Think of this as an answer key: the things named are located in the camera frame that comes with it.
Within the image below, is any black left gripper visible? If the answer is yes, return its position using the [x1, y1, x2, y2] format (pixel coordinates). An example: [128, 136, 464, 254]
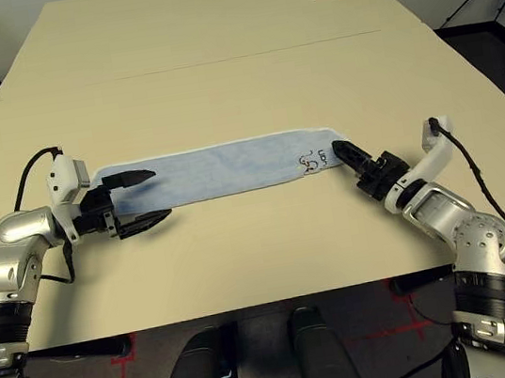
[66, 165, 175, 247]

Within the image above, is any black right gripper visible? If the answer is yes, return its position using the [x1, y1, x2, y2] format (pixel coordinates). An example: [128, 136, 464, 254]
[330, 130, 414, 208]

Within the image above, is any light blue towel white trim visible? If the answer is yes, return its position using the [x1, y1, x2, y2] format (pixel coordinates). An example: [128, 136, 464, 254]
[86, 121, 351, 223]

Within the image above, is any black table foot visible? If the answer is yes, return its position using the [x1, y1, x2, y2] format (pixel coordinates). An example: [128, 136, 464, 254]
[387, 262, 458, 297]
[26, 333, 134, 370]

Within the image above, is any black left robot leg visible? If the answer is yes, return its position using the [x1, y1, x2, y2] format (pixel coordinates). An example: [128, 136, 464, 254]
[146, 323, 246, 378]

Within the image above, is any black robot leg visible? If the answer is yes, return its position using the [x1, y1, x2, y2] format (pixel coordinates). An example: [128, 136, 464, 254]
[287, 299, 365, 378]
[146, 323, 246, 378]

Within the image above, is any black right robot leg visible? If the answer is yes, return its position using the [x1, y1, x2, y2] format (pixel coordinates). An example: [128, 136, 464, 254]
[287, 299, 365, 378]

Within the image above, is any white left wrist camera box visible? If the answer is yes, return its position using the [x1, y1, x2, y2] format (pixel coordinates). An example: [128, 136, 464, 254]
[41, 150, 99, 244]

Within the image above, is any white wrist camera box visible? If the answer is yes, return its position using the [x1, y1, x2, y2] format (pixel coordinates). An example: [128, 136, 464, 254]
[373, 114, 467, 215]
[41, 150, 99, 244]

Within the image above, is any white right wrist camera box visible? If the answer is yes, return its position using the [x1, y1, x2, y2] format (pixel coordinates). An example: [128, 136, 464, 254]
[373, 114, 467, 215]

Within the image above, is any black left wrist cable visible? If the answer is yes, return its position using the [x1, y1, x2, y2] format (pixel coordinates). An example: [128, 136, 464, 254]
[4, 145, 82, 291]

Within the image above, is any black floor cable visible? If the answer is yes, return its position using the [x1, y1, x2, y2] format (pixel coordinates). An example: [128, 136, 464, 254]
[356, 301, 467, 378]

